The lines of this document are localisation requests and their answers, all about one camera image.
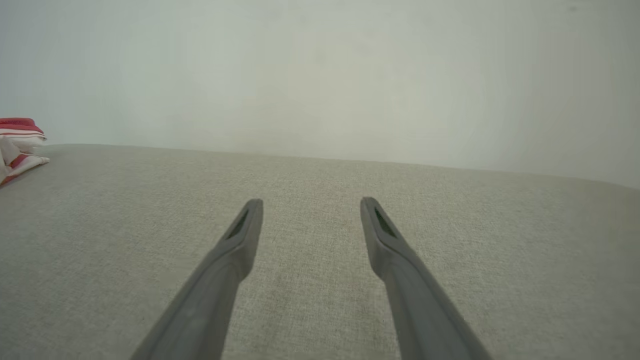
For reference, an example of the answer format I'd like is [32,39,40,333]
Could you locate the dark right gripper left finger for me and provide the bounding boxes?
[131,198,265,360]

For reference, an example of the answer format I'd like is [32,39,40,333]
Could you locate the red white basketball shorts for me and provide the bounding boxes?
[0,117,51,187]

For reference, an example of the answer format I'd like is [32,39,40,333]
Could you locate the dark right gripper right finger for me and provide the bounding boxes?
[359,196,494,360]

